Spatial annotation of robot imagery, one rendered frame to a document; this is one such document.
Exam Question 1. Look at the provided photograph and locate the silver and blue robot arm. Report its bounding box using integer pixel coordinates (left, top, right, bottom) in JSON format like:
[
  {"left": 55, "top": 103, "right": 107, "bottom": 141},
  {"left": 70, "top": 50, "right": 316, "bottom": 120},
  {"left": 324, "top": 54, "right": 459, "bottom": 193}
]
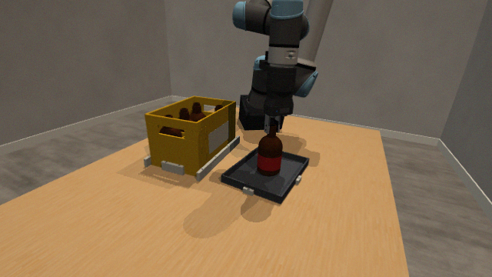
[{"left": 232, "top": 0, "right": 333, "bottom": 113}]

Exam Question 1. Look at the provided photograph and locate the yellow crate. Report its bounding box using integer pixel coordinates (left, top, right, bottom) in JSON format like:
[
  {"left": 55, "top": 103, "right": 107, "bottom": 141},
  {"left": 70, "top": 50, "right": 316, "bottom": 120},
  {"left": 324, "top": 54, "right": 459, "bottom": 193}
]
[{"left": 145, "top": 96, "right": 236, "bottom": 177}]

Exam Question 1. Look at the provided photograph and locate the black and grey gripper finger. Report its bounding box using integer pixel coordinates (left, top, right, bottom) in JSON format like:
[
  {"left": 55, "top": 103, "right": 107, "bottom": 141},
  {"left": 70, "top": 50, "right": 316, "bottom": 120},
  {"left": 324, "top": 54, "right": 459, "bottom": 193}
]
[
  {"left": 264, "top": 114, "right": 276, "bottom": 134},
  {"left": 274, "top": 115, "right": 281, "bottom": 132}
]

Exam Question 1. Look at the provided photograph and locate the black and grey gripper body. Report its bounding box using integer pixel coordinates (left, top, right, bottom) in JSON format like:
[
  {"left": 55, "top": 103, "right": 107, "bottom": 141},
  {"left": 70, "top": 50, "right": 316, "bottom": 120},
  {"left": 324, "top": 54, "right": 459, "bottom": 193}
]
[{"left": 259, "top": 47, "right": 299, "bottom": 116}]

